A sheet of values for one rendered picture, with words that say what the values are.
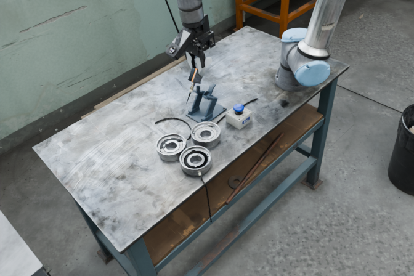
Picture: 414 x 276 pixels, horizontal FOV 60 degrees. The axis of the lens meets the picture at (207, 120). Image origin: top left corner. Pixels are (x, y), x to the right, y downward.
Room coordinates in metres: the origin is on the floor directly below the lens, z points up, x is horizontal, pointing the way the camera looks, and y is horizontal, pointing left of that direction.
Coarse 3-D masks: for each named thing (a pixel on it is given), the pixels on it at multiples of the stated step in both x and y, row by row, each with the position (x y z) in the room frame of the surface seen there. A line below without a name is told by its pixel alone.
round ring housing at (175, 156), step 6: (162, 138) 0.91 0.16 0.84; (168, 138) 0.91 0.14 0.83; (180, 138) 0.91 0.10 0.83; (156, 144) 0.88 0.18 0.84; (168, 144) 0.89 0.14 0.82; (174, 144) 0.89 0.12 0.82; (186, 144) 0.87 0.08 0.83; (156, 150) 0.86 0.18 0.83; (168, 150) 0.85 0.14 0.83; (174, 150) 0.85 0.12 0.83; (162, 156) 0.83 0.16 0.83; (168, 156) 0.82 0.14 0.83; (174, 156) 0.82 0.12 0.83
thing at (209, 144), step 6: (198, 126) 0.96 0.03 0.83; (204, 126) 0.96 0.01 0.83; (210, 126) 0.96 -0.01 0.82; (216, 126) 0.94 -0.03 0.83; (192, 132) 0.93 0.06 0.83; (198, 132) 0.93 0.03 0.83; (204, 132) 0.94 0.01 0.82; (210, 132) 0.93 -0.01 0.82; (192, 138) 0.89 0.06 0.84; (204, 138) 0.89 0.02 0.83; (210, 138) 0.89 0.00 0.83; (216, 138) 0.88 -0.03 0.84; (198, 144) 0.87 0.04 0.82; (204, 144) 0.86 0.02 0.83; (210, 144) 0.86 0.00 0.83; (216, 144) 0.88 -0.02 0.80
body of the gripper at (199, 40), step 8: (184, 24) 1.03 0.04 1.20; (192, 24) 1.02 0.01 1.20; (200, 24) 1.03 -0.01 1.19; (208, 24) 1.08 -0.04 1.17; (200, 32) 1.06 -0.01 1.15; (208, 32) 1.07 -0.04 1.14; (192, 40) 1.03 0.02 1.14; (200, 40) 1.03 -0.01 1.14; (208, 40) 1.06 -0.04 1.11; (192, 48) 1.03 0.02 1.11; (200, 48) 1.02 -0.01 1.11; (208, 48) 1.06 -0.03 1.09
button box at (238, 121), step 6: (246, 108) 1.01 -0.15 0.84; (228, 114) 0.99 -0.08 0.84; (234, 114) 0.99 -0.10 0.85; (240, 114) 0.98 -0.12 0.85; (246, 114) 0.98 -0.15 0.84; (228, 120) 0.99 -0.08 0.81; (234, 120) 0.96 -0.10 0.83; (240, 120) 0.95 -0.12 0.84; (246, 120) 0.97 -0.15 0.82; (234, 126) 0.97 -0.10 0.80; (240, 126) 0.95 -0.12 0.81
